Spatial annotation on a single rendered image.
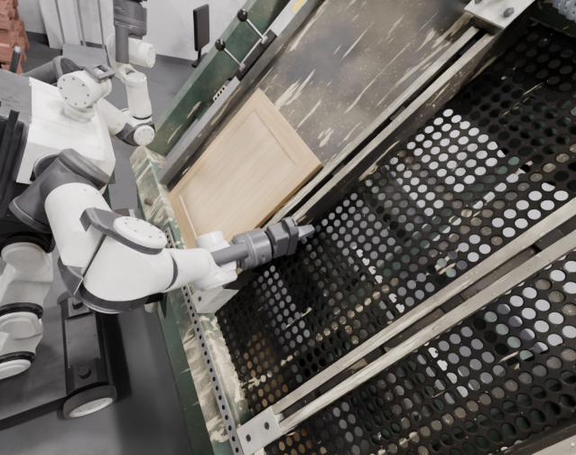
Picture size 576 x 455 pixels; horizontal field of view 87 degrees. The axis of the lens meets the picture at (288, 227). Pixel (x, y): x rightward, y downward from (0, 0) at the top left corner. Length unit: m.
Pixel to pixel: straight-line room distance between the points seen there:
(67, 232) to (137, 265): 0.11
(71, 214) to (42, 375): 1.31
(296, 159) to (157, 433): 1.44
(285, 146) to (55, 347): 1.41
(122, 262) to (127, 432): 1.42
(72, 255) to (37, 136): 0.35
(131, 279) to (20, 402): 1.33
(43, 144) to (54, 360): 1.20
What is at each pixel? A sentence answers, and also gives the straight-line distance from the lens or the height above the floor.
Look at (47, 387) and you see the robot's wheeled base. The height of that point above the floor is 0.17.
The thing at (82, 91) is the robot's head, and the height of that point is 1.43.
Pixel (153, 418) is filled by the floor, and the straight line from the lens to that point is 1.84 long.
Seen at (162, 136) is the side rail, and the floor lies 0.96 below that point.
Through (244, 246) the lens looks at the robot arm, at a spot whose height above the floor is 1.29.
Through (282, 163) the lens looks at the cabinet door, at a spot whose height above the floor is 1.29.
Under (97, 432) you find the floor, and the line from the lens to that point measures 1.86.
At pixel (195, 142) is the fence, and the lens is 1.31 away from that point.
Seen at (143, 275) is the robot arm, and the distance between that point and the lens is 0.49.
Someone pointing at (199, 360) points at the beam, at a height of 0.85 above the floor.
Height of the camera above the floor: 1.80
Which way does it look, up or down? 43 degrees down
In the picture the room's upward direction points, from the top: 24 degrees clockwise
